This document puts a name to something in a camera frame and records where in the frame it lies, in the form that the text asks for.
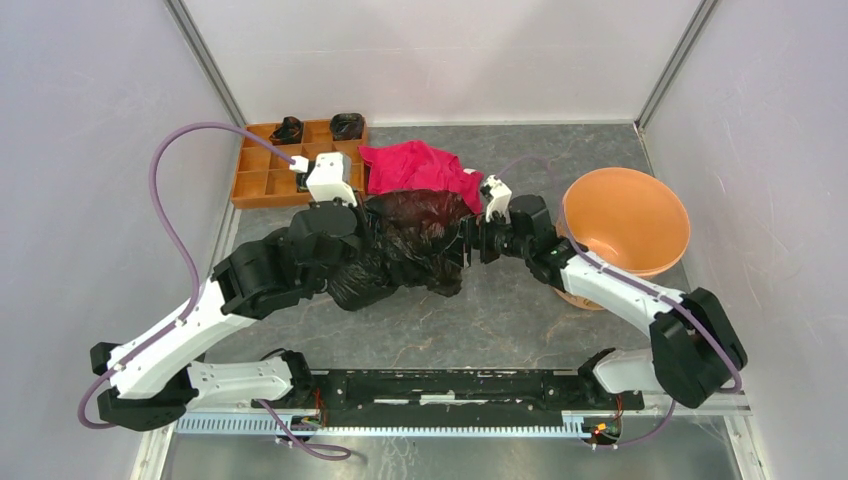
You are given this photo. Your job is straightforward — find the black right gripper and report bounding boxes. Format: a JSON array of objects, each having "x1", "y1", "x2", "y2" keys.
[{"x1": 440, "y1": 205, "x2": 532, "y2": 269}]

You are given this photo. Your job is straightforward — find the black plastic trash bag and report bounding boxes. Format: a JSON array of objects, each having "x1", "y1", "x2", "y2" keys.
[{"x1": 327, "y1": 189, "x2": 473, "y2": 311}]

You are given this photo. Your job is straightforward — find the orange plastic trash bin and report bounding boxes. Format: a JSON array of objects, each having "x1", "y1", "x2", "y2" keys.
[{"x1": 558, "y1": 167, "x2": 691, "y2": 314}]

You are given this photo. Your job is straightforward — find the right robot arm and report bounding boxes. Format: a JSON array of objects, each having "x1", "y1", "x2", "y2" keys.
[{"x1": 456, "y1": 195, "x2": 747, "y2": 408}]

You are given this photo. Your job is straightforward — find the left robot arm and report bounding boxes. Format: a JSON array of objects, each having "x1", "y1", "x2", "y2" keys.
[{"x1": 90, "y1": 199, "x2": 371, "y2": 432}]

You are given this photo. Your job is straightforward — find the red crumpled cloth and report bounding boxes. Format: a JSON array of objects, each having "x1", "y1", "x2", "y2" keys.
[{"x1": 358, "y1": 140, "x2": 483, "y2": 214}]

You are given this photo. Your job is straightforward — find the dark rolled item back right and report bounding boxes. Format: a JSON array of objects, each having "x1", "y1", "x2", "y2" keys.
[{"x1": 329, "y1": 112, "x2": 366, "y2": 141}]

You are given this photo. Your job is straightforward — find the black rolled item back left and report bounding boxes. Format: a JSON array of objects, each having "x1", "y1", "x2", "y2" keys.
[{"x1": 269, "y1": 116, "x2": 304, "y2": 145}]

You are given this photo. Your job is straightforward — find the wooden compartment tray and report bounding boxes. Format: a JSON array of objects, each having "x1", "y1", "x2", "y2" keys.
[{"x1": 230, "y1": 119, "x2": 369, "y2": 209}]

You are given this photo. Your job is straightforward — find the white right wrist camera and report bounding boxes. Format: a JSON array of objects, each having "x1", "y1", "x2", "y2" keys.
[{"x1": 479, "y1": 175, "x2": 512, "y2": 223}]

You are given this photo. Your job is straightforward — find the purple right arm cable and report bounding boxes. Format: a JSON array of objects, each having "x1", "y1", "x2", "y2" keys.
[{"x1": 496, "y1": 155, "x2": 745, "y2": 396}]

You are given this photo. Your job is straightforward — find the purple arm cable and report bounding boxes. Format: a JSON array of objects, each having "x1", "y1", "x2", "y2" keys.
[
  {"x1": 496, "y1": 155, "x2": 745, "y2": 396},
  {"x1": 77, "y1": 121, "x2": 299, "y2": 431}
]

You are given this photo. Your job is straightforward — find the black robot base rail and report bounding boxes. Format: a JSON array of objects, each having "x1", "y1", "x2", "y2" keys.
[{"x1": 250, "y1": 351, "x2": 645, "y2": 429}]

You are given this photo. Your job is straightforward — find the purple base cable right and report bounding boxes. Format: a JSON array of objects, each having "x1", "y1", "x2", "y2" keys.
[{"x1": 589, "y1": 397, "x2": 678, "y2": 452}]

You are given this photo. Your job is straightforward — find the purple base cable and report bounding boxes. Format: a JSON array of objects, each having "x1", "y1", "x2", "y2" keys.
[
  {"x1": 589, "y1": 397, "x2": 678, "y2": 452},
  {"x1": 258, "y1": 397, "x2": 354, "y2": 462}
]

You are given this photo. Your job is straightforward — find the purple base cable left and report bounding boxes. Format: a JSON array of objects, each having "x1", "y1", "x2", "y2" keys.
[{"x1": 258, "y1": 397, "x2": 354, "y2": 462}]

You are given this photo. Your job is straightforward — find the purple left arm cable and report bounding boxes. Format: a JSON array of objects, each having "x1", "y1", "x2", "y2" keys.
[{"x1": 77, "y1": 121, "x2": 299, "y2": 431}]

